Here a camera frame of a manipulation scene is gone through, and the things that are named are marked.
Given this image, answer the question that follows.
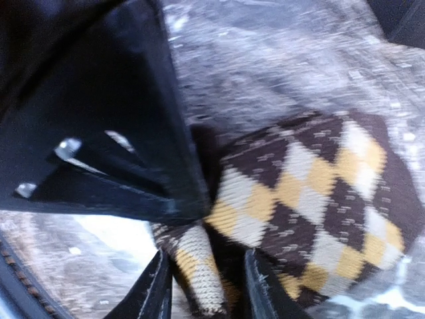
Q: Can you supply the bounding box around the tan brown argyle sock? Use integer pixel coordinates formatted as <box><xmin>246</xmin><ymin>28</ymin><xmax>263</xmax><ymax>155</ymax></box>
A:
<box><xmin>151</xmin><ymin>110</ymin><xmax>424</xmax><ymax>318</ymax></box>

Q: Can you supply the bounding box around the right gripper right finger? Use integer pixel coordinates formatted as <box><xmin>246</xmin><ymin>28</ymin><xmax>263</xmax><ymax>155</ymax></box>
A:
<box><xmin>244</xmin><ymin>249</ymin><xmax>311</xmax><ymax>319</ymax></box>

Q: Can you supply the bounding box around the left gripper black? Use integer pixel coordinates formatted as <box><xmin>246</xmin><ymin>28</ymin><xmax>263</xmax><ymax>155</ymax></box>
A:
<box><xmin>1</xmin><ymin>1</ymin><xmax>211</xmax><ymax>225</ymax></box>

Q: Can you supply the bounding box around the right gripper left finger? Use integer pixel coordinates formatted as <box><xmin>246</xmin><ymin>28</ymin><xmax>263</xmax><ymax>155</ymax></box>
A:
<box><xmin>105</xmin><ymin>250</ymin><xmax>173</xmax><ymax>319</ymax></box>

